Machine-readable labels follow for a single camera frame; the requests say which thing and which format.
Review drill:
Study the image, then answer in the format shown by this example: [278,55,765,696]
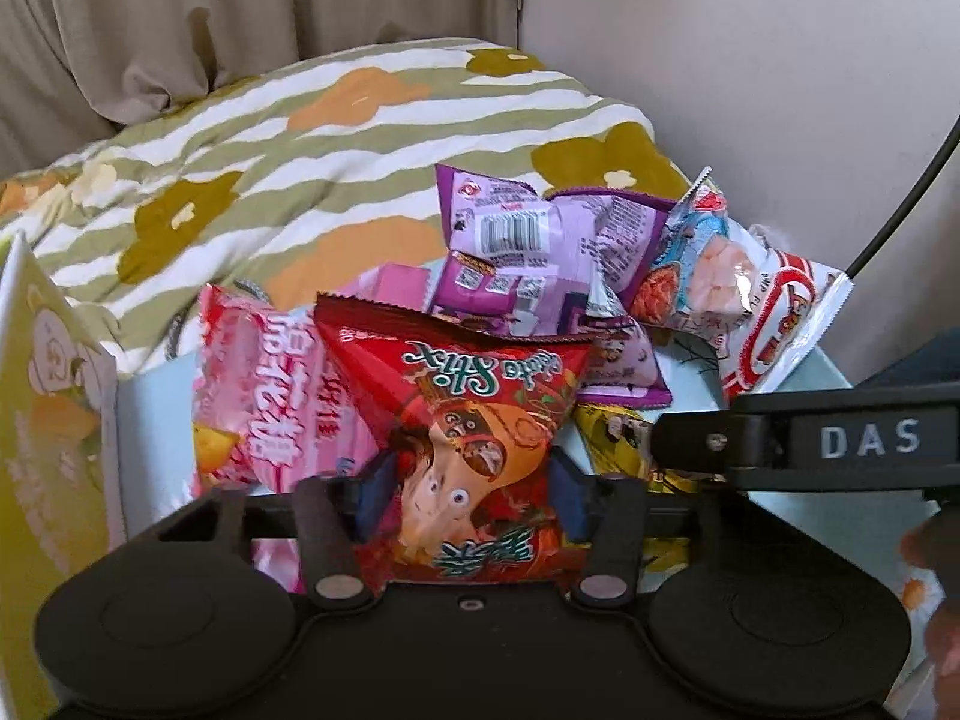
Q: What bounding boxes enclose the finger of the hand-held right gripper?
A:
[648,409,790,485]

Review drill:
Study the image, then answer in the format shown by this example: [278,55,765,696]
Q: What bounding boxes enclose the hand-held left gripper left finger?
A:
[150,450,395,611]

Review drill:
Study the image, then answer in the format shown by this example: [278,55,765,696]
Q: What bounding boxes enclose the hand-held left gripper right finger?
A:
[547,446,788,611]

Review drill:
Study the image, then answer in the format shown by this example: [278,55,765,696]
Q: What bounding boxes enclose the red snack packet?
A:
[313,291,595,587]

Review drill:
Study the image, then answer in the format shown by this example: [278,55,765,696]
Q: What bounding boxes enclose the pile of colourful snack bags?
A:
[191,161,856,593]

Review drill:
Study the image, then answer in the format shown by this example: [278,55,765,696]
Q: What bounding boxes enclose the yellow-green cardboard box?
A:
[0,232,130,720]

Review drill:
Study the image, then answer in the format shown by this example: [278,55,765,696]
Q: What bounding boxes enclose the person's right hand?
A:
[898,511,960,698]

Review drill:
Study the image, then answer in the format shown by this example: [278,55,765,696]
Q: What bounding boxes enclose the floral striped blanket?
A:
[0,43,695,380]

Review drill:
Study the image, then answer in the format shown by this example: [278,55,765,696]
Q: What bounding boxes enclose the beige curtain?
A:
[0,0,526,182]

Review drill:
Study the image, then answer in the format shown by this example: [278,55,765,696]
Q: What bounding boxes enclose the black cable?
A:
[846,116,960,280]

